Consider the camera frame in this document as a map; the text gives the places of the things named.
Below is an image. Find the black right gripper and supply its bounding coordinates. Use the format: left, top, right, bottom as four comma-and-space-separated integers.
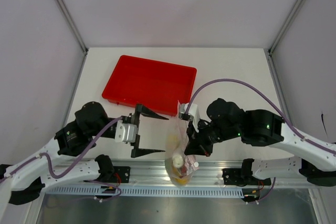
185, 117, 242, 157

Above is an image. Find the green white leek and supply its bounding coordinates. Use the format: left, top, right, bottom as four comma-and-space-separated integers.
172, 154, 184, 168

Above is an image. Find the clear zip top bag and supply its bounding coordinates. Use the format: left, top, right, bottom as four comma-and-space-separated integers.
165, 115, 200, 187

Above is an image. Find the yellow lemon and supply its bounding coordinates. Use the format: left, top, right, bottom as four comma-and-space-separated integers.
174, 177, 190, 186

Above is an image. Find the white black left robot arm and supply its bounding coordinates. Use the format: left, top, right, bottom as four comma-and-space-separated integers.
1, 101, 165, 210

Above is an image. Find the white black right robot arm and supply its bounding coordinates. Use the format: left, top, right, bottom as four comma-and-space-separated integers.
179, 98, 335, 187

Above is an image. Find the red plastic tray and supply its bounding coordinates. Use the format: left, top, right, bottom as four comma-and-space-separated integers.
102, 55, 197, 116

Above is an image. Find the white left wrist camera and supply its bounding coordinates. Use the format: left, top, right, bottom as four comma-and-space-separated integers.
114, 120, 138, 144

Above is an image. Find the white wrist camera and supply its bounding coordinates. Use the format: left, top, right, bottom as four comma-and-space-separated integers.
178, 103, 201, 132
114, 120, 138, 144

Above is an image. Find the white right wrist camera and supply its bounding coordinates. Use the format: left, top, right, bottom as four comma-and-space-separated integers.
178, 103, 201, 132

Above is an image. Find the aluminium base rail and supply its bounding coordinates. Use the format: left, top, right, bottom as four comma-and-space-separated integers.
40, 155, 314, 188

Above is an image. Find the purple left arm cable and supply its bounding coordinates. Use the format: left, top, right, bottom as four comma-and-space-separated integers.
0, 115, 124, 202

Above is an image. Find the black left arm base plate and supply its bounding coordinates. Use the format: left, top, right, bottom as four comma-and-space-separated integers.
106, 166, 131, 184

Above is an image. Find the white slotted cable duct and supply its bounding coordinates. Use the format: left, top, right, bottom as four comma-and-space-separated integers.
46, 185, 244, 198

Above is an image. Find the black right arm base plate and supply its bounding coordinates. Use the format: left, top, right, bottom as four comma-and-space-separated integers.
222, 168, 272, 187

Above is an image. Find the left aluminium frame post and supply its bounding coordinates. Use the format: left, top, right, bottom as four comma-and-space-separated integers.
54, 0, 88, 54

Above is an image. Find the aluminium frame post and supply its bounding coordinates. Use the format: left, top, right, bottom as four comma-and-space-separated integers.
268, 0, 306, 56
54, 0, 88, 54

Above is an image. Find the right aluminium frame post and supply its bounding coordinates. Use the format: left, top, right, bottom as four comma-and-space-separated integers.
268, 0, 306, 56

